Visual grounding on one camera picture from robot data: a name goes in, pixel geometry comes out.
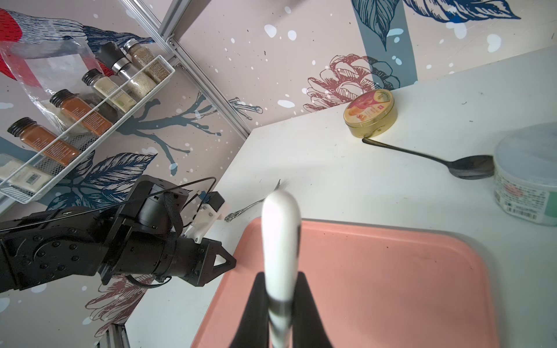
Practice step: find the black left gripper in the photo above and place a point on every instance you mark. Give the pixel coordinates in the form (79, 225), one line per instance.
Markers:
(198, 264)

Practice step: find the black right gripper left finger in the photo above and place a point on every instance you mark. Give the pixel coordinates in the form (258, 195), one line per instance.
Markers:
(253, 330)

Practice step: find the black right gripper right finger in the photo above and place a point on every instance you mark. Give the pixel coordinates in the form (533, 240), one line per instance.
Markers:
(307, 327)

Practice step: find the white handled steel spoon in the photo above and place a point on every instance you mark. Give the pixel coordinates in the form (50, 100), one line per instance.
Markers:
(280, 229)

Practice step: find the pink plastic tray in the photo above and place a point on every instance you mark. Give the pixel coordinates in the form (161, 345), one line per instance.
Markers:
(386, 287)

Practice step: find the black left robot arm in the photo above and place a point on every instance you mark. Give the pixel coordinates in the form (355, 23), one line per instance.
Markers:
(157, 233)

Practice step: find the ornate silver fork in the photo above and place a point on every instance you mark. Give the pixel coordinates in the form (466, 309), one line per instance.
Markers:
(234, 215)

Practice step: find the black spoon near tin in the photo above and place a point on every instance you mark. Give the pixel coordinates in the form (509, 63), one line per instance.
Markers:
(470, 168)

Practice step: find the beige spice jar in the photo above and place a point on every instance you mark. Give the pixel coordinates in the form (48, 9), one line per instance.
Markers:
(108, 89)

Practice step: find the black pepper grinder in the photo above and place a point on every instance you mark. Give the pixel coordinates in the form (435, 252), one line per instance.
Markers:
(138, 83)

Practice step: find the brown spice jar back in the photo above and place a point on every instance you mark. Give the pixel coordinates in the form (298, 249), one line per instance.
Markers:
(142, 57)

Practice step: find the orange spice jar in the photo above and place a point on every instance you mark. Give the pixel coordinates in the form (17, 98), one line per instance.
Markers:
(80, 112)
(42, 139)

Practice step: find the white powder spice jar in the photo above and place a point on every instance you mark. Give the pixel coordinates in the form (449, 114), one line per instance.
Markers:
(24, 177)

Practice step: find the round gold tin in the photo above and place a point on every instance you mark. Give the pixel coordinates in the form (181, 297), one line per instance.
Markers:
(371, 114)

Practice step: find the orange spice jar front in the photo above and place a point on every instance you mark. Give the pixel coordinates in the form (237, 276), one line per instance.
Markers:
(42, 139)

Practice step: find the clear plastic bag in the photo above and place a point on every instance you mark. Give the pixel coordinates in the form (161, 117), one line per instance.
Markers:
(45, 67)

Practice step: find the white wire spice rack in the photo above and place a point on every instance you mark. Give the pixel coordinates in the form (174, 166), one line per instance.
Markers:
(86, 143)

